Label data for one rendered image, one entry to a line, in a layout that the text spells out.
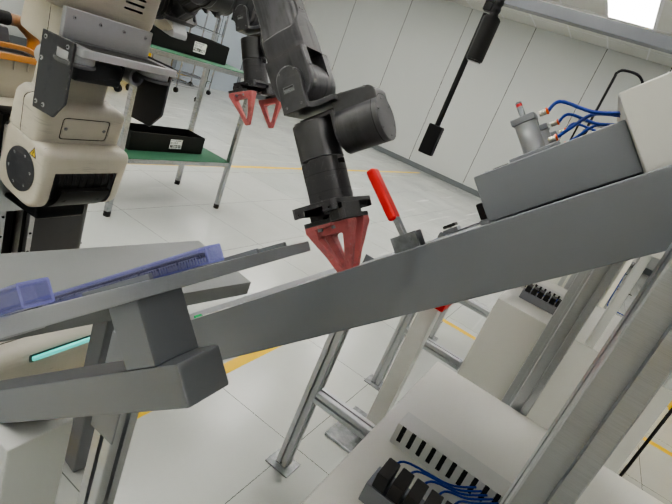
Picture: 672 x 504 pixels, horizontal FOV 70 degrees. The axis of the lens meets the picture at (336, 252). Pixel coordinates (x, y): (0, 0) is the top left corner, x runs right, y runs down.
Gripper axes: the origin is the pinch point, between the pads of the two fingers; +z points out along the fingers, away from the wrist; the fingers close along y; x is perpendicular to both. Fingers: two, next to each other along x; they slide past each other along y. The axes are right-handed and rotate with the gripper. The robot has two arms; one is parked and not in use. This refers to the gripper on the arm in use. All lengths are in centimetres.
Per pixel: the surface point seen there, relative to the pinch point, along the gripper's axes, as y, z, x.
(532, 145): -1.2, -8.9, -24.9
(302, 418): 60, 46, 62
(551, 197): -6.1, -3.3, -26.0
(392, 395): 94, 52, 48
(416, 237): -7.0, -2.5, -12.8
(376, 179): -6.8, -9.5, -9.8
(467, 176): 872, -73, 193
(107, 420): -14.1, 13.3, 36.3
